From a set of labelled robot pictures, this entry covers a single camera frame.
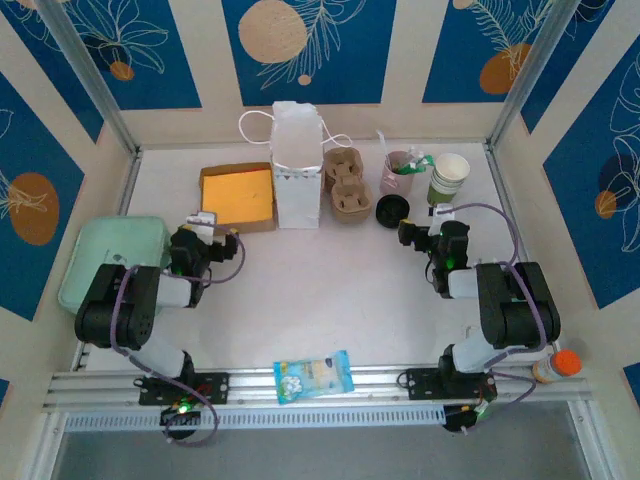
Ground white paper carry bag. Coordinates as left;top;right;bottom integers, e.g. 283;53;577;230
238;101;354;231

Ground brown cardboard napkin box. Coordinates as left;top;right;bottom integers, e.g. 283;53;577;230
198;162;279;235

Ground pink paper cup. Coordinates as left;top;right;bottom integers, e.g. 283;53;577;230
379;150;416;196

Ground yellow napkin stack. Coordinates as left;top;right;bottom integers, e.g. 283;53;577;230
201;169;275;225

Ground green and white stirrer packets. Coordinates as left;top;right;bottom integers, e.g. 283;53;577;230
394;147;436;176

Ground stack of green paper cups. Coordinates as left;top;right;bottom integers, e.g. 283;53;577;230
427;152;471;206

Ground mint green zip case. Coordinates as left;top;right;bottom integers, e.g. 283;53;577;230
57;215;174;321

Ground white straw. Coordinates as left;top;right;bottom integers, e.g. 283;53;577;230
377;128;394;171

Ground blue wet wipes packet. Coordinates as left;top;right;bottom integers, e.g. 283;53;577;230
272;349;355;405

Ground bottle with orange cap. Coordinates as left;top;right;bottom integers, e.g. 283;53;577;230
531;348;583;385

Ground black controller board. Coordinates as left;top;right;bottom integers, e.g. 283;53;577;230
443;405;489;434
159;404;202;429

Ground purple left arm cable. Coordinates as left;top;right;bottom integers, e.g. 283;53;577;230
110;225;246;446

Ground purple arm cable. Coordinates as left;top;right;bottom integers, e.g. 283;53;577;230
447;202;549;436
110;225;246;446

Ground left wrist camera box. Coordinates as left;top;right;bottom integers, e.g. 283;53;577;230
184;211;218;232

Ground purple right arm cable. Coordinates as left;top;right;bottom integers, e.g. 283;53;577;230
447;202;549;436

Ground aluminium table side rail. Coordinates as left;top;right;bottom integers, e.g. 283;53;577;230
72;149;145;372
484;142;559;351

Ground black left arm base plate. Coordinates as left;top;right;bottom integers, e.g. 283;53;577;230
138;372;231;406

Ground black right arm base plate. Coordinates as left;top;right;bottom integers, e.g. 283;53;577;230
404;367;499;401

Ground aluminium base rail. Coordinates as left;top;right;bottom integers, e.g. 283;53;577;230
42;367;596;414

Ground white slotted cable duct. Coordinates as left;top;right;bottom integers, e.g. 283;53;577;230
62;403;446;432

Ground aluminium frame post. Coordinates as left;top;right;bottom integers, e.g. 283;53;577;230
37;0;144;156
487;0;584;151

